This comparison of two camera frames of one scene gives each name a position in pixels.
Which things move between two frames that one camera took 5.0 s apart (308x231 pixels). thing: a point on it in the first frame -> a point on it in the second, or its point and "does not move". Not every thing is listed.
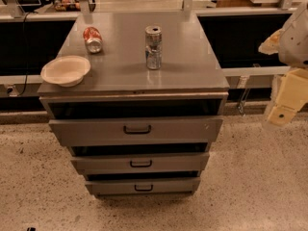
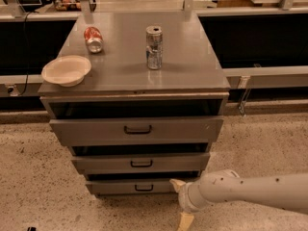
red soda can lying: x=93 y=40 does not move
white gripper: x=295 y=43 -> x=184 y=196
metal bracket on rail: x=243 y=84 does not move
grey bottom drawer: x=188 y=186 does not move
